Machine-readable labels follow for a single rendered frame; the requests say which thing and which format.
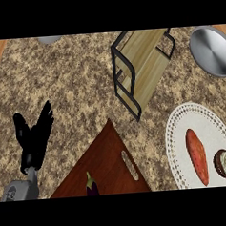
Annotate purple eggplant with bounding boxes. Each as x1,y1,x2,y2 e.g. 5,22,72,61
85,171,100,197

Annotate dark brown wooden cutting board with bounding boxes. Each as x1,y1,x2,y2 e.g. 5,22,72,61
44,115,152,199

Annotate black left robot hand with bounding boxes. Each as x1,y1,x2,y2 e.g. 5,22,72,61
11,100,59,176

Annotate white round lace placemat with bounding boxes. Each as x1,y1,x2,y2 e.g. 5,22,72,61
162,99,226,192

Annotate orange sweet potato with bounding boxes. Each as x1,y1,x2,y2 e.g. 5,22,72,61
184,127,211,188

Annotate black wooden tiered shelf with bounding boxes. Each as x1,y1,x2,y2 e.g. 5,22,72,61
109,28,182,124

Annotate silver metal pan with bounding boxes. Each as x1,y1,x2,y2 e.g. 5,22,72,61
187,24,226,81

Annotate grey round object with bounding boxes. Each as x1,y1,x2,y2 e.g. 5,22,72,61
37,35,63,46

